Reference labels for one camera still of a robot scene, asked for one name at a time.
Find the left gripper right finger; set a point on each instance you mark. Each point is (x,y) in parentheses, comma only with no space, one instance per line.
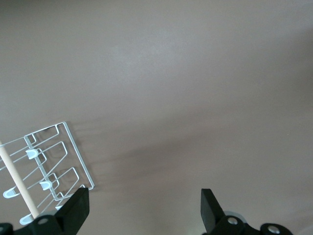
(212,215)

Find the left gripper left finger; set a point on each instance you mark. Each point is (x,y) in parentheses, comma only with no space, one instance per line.
(73,210)

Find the wooden dowel rod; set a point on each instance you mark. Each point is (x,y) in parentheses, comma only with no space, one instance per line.
(15,176)

